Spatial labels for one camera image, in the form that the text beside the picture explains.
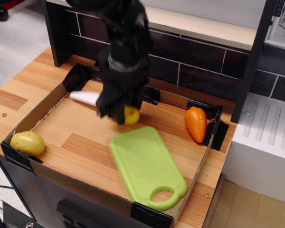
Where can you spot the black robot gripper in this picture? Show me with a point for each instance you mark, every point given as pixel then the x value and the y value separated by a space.
pixel 120 86

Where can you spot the toy knife yellow handle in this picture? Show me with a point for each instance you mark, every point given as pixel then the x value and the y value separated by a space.
pixel 131 114

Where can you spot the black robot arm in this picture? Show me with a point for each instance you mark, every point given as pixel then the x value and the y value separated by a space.
pixel 125 64

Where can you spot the green plastic cutting board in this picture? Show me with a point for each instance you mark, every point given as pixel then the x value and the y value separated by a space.
pixel 149 172

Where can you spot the cardboard fence with black tape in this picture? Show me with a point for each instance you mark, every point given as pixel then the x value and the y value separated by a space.
pixel 75 181

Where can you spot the orange toy carrot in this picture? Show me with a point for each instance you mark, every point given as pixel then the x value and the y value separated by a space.
pixel 196 122

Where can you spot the yellow toy potato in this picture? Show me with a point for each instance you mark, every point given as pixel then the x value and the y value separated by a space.
pixel 28 142

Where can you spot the white toy sink drainboard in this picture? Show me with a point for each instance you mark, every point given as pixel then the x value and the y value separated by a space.
pixel 256 158

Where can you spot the black chair caster wheel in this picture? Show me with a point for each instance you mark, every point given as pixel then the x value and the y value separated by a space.
pixel 3 11

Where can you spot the black shelf frame with tiles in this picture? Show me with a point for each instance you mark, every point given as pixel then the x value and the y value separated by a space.
pixel 212 59

